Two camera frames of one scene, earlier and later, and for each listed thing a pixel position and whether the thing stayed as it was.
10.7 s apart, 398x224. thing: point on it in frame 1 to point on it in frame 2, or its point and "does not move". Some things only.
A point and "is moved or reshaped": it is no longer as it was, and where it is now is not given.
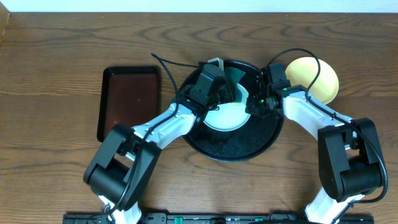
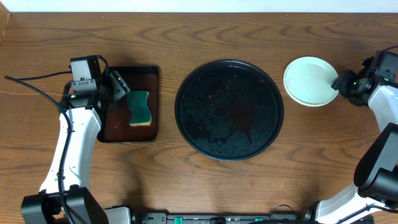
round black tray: [256, 137] does not move
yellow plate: [303, 71] is moved or reshaped
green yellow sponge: [232, 76] to [141, 113]
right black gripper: [252, 104] to [339, 83]
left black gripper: [226, 93] to [117, 84]
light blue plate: [230, 117] to [310, 79]
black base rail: [219, 218] does not move
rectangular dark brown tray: [129, 95] does not move
